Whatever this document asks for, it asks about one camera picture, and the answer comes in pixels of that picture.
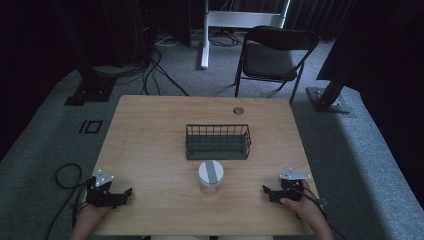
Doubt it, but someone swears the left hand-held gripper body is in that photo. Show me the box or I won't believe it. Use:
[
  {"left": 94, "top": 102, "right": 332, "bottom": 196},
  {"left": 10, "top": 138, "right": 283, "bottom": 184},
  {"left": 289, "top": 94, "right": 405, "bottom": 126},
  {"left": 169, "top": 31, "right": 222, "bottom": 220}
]
[{"left": 85, "top": 169, "right": 118, "bottom": 209}]

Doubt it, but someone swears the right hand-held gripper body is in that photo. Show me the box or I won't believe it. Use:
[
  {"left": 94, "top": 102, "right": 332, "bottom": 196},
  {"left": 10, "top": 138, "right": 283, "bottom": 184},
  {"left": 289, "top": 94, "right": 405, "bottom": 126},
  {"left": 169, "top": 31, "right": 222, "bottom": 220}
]
[{"left": 278, "top": 167, "right": 313, "bottom": 203}]

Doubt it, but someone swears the person's left hand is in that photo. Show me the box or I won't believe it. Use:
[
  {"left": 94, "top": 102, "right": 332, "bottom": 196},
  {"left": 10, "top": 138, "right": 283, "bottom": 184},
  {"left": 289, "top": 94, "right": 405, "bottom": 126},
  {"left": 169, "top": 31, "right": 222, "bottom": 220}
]
[{"left": 73, "top": 203, "right": 112, "bottom": 233}]

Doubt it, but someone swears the person's right hand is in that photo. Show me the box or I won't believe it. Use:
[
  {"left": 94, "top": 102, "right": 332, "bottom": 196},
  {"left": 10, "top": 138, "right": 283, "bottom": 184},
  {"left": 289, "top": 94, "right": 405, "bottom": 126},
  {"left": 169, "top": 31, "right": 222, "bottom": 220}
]
[{"left": 279, "top": 179, "right": 324, "bottom": 231}]

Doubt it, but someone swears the clear jar with white lid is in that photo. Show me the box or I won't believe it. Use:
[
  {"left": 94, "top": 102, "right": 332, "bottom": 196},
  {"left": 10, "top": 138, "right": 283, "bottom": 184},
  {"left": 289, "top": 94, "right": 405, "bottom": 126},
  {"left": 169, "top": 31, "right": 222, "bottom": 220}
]
[{"left": 197, "top": 159, "right": 225, "bottom": 195}]

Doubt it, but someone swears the black metal stand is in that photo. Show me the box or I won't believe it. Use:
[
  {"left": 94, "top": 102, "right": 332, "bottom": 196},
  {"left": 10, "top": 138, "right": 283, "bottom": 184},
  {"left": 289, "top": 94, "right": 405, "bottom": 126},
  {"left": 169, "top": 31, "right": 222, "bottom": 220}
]
[
  {"left": 305, "top": 49, "right": 355, "bottom": 115},
  {"left": 49, "top": 0, "right": 117, "bottom": 107}
]

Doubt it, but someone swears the black folding chair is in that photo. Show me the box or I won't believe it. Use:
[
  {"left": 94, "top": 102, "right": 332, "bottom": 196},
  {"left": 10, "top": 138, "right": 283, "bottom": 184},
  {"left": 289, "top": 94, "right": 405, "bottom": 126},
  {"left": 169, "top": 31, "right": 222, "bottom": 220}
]
[{"left": 233, "top": 25, "right": 320, "bottom": 106}]

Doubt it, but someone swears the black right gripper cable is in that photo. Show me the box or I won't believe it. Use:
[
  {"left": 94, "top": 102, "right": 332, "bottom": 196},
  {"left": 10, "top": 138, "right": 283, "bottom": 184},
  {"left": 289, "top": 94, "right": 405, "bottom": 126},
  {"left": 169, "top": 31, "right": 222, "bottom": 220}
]
[{"left": 289, "top": 186, "right": 351, "bottom": 240}]

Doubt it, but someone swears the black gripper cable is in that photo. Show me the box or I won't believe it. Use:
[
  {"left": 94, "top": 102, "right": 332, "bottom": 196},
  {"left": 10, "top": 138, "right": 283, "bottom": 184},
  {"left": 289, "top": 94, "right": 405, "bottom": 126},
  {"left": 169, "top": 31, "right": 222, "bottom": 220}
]
[
  {"left": 289, "top": 186, "right": 351, "bottom": 240},
  {"left": 44, "top": 162, "right": 93, "bottom": 240}
]

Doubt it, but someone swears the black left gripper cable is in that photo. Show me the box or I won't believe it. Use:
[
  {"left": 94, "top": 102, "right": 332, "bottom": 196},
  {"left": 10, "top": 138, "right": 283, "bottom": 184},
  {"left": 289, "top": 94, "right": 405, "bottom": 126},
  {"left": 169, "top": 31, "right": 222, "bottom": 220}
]
[{"left": 44, "top": 162, "right": 93, "bottom": 240}]

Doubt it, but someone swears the dark wire basket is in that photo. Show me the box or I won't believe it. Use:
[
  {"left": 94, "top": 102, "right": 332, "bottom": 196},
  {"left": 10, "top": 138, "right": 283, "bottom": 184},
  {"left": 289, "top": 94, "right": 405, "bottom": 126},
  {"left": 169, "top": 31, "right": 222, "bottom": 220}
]
[{"left": 184, "top": 123, "right": 253, "bottom": 161}]

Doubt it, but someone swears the bundle of black floor cables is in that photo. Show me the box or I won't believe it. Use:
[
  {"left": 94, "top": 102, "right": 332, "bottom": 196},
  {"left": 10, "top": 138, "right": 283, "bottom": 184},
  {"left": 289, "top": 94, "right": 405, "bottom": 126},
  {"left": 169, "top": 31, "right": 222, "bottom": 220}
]
[{"left": 96, "top": 31, "right": 191, "bottom": 98}]

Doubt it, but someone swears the white metal desk frame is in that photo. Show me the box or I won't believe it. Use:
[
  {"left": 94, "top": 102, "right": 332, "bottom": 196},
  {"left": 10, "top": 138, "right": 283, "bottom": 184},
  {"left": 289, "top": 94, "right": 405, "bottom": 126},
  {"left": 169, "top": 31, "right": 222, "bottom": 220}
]
[{"left": 199, "top": 0, "right": 292, "bottom": 70}]

